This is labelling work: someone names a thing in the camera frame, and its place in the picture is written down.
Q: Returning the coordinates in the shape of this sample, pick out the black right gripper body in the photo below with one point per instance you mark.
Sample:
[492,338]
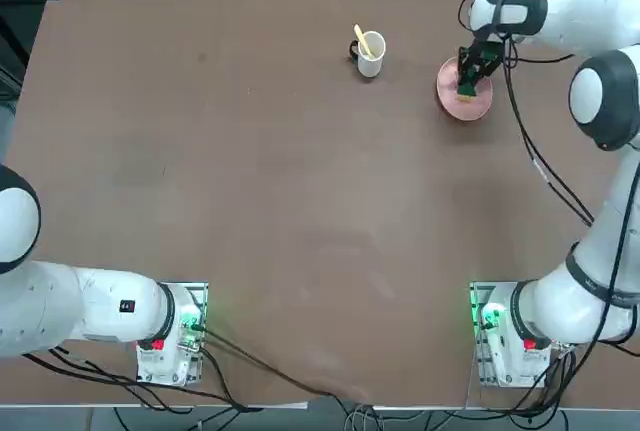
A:
[487,50]

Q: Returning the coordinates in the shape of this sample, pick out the green and yellow sponge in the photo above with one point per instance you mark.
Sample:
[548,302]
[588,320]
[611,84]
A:
[466,91]

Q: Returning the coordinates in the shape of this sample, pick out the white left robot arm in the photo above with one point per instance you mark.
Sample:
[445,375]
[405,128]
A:
[100,306]

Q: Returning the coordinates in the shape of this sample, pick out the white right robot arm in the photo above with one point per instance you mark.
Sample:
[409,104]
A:
[600,301]

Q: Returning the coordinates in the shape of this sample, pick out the pink round plate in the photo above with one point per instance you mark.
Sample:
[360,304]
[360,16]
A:
[477,106]

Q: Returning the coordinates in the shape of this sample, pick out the white smiley face mug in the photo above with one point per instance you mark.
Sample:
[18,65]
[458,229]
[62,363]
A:
[370,66]

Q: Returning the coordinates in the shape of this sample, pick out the yellow spoon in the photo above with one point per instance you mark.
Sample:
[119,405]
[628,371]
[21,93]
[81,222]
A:
[361,36]

